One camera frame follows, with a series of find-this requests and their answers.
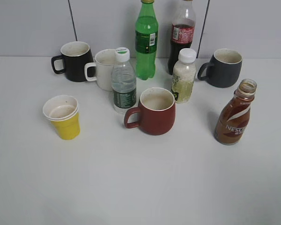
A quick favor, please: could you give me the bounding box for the brown Nescafe coffee bottle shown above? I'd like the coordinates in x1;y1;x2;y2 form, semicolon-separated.
214;79;257;145

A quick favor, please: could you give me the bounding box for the black ceramic mug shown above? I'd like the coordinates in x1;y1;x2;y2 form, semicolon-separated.
51;41;94;83

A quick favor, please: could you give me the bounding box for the green soda bottle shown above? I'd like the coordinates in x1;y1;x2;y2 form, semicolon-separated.
135;0;159;80

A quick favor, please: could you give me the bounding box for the red ceramic mug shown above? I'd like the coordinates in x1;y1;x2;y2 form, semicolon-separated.
124;87;176;135

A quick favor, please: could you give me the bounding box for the cola bottle red label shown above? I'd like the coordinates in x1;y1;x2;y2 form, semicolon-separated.
168;0;196;75

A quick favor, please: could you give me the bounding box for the white capped juice bottle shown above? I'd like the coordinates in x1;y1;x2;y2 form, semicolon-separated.
171;48;197;104

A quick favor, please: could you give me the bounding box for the white ceramic mug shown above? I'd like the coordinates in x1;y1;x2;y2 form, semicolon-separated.
84;49;115;91

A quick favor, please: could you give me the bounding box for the yellow paper cup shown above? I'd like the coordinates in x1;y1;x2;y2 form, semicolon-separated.
43;95;80;140

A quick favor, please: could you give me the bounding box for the dark grey ceramic mug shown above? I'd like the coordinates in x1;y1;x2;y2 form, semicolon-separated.
197;48;243;88

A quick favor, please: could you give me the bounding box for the clear water bottle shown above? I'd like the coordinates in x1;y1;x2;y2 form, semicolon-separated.
111;47;136;114

